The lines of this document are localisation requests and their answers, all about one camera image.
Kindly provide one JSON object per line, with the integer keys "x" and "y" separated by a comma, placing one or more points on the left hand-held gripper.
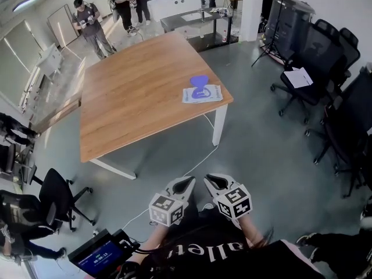
{"x": 165, "y": 206}

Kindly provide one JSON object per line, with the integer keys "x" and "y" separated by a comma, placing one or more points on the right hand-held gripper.
{"x": 235, "y": 200}

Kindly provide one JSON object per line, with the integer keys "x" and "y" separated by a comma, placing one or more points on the white wet wipe pack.
{"x": 216, "y": 95}

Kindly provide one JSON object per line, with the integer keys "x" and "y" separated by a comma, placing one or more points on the person's left forearm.
{"x": 149, "y": 237}

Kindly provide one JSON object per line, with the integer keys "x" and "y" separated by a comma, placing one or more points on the person's right forearm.
{"x": 253, "y": 231}

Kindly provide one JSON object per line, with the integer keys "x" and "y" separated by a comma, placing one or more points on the person's white shoe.
{"x": 208, "y": 207}

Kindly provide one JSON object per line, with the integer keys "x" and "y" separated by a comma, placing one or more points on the person's black trousers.
{"x": 203, "y": 219}

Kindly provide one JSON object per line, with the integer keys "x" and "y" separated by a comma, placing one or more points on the person's black printed shirt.
{"x": 209, "y": 254}

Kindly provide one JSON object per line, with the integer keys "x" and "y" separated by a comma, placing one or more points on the black tablet with blue screen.
{"x": 98, "y": 256}

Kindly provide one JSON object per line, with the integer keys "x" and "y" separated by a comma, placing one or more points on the black office chair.
{"x": 348, "y": 132}
{"x": 352, "y": 48}
{"x": 55, "y": 193}
{"x": 322, "y": 45}

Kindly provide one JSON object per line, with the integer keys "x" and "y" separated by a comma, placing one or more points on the white paper sheet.
{"x": 298, "y": 78}

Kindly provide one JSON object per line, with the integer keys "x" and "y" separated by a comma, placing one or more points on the black tripod stand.
{"x": 263, "y": 54}

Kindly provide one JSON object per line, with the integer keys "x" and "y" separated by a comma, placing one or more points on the clear bottle red label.
{"x": 224, "y": 35}
{"x": 185, "y": 35}

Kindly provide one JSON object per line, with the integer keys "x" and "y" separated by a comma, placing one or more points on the small clear bottle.
{"x": 201, "y": 35}

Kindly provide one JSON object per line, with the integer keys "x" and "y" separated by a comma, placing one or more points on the black table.
{"x": 174, "y": 20}

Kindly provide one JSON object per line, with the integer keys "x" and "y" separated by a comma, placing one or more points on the large black equipment case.
{"x": 290, "y": 25}

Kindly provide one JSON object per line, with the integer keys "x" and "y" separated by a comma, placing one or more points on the white counter box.
{"x": 174, "y": 9}

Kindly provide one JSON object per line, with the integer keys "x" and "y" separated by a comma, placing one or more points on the white low cabinet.
{"x": 50, "y": 58}

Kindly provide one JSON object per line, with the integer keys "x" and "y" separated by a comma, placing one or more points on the white board panel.
{"x": 62, "y": 25}

